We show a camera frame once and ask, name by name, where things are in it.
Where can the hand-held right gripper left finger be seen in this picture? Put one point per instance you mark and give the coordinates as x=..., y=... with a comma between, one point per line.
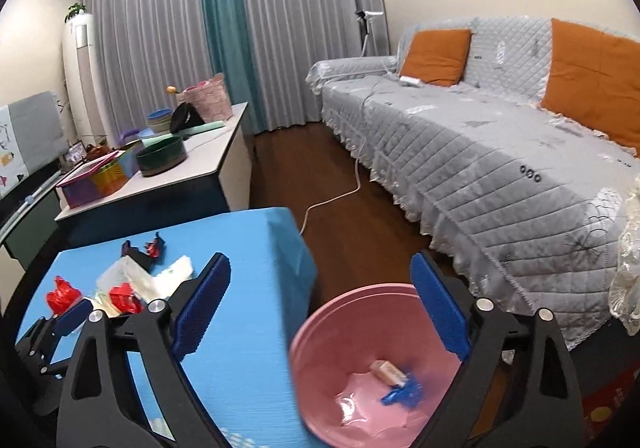
x=200, y=310

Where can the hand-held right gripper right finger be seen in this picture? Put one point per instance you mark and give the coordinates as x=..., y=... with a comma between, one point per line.
x=440, y=313

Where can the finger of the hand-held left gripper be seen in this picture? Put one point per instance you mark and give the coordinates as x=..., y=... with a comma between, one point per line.
x=75, y=315

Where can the green and white packet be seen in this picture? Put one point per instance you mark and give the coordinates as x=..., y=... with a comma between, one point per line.
x=175, y=273

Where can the tan snack wrapper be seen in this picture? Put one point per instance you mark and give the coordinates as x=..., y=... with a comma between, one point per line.
x=387, y=371

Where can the blue wrapper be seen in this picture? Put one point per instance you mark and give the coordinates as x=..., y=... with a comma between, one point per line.
x=405, y=394

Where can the pink plastic basin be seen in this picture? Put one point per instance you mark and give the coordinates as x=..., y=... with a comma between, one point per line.
x=325, y=343

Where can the white plastic packaging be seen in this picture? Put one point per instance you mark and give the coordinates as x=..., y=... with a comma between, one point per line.
x=127, y=274

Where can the blue covered table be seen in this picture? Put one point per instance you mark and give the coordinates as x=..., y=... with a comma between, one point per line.
x=240, y=248

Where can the black and red wrapper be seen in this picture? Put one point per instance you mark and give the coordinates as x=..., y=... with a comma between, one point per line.
x=155, y=248

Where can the dark green television stand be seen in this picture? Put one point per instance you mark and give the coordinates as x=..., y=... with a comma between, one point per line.
x=25, y=223

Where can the colourful storage box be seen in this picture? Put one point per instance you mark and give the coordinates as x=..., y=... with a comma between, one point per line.
x=95, y=178

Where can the white coffee table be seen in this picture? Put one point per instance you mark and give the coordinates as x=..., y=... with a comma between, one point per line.
x=200, y=153

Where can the dark green round bowl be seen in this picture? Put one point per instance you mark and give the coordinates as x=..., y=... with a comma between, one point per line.
x=160, y=158

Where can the sofa with grey quilted cover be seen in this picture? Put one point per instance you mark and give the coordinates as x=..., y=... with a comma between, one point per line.
x=450, y=153

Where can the small framed photo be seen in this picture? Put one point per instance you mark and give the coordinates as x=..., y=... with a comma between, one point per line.
x=75, y=153

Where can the brown furry item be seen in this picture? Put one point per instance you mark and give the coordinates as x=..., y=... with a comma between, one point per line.
x=97, y=149

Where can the pale green board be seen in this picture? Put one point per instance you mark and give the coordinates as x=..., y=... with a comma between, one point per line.
x=202, y=128

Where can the red patterned rug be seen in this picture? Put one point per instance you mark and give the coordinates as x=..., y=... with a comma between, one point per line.
x=600, y=408

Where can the purple plastic cup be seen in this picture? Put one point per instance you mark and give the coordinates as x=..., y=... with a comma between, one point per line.
x=127, y=136

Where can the cream lace cloth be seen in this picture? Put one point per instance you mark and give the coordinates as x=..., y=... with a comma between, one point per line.
x=625, y=268

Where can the black bag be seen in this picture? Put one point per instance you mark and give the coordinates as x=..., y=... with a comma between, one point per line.
x=184, y=119

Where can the stack of coloured bowls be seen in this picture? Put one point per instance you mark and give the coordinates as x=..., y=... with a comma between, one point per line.
x=160, y=119

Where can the pink woven basket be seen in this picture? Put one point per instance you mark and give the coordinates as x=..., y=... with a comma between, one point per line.
x=210, y=98

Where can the small white device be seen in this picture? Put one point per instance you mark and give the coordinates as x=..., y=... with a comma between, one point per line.
x=411, y=80

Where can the white standing air conditioner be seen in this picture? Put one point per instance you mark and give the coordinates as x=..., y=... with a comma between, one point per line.
x=82, y=68

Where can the orange cushion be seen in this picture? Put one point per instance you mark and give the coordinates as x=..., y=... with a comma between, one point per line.
x=595, y=83
x=437, y=56

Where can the grey curtain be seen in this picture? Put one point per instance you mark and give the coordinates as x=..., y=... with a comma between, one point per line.
x=145, y=38
x=310, y=3

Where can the teal curtain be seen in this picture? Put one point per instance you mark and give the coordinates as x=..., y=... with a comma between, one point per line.
x=227, y=28

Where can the white floor stand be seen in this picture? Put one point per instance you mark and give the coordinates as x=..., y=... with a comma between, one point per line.
x=367, y=26

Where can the green potted plant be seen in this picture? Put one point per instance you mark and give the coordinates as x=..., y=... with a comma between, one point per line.
x=75, y=11

